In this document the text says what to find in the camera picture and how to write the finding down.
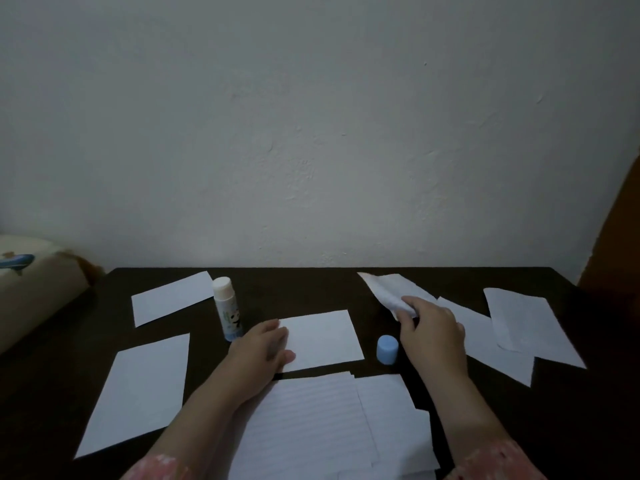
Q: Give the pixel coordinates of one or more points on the person's right hand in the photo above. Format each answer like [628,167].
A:
[435,339]

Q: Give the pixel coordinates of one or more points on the person's left hand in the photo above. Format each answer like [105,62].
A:
[255,354]

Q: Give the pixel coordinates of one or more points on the blue glue stick cap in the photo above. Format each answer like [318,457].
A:
[387,350]

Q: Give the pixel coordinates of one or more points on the white panda print glue stick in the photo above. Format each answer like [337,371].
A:
[227,309]

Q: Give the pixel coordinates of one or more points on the single lined paper sheet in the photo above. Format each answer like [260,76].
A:
[395,424]
[325,339]
[300,429]
[385,289]

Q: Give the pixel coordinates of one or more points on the white paper sheets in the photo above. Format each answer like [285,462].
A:
[170,297]

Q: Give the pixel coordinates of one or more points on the person's left forearm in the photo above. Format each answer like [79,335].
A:
[190,429]

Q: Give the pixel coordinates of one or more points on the person's right forearm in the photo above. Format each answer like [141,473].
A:
[470,424]

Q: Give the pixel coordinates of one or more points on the brown wooden furniture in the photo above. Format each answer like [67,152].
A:
[617,254]

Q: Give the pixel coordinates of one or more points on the beige mattress with whale print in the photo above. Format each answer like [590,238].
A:
[35,289]

